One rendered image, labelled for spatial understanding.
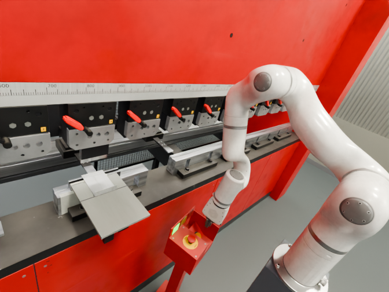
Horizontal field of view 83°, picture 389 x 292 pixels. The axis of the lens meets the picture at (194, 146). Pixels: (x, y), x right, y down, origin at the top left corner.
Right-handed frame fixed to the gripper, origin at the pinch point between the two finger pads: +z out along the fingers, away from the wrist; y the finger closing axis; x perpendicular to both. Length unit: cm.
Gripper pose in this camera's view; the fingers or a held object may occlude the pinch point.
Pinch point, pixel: (208, 222)
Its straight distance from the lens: 110.4
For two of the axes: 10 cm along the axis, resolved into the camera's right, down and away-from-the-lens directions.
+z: -3.2, 7.9, 5.2
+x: 5.2, -3.1, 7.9
